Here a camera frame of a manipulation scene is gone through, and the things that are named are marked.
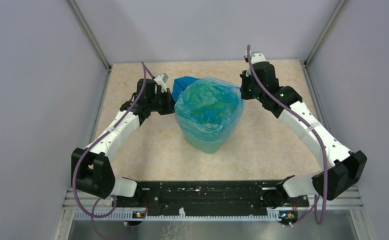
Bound dark blue crumpled bag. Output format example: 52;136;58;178
171;76;199;102

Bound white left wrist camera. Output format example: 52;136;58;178
153;73;169;93

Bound aluminium frame post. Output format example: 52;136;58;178
66;0;112;73
303;0;350;68

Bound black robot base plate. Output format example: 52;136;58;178
116;180;310;217

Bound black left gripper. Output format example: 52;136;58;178
148;87;181;115

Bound green plastic trash bin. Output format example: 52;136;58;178
182;131;231;154

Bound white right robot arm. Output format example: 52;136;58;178
239;61;367;206

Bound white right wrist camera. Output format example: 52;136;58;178
243;51;267;65

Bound left aluminium frame post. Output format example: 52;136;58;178
66;0;112;73

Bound right aluminium frame post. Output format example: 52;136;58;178
303;0;350;68

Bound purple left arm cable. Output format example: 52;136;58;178
72;61;156;240

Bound light blue translucent plastic bag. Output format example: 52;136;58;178
174;77;245;142

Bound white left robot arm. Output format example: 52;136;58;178
71;73;175;207

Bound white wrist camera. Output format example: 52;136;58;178
153;73;169;93
243;51;267;65

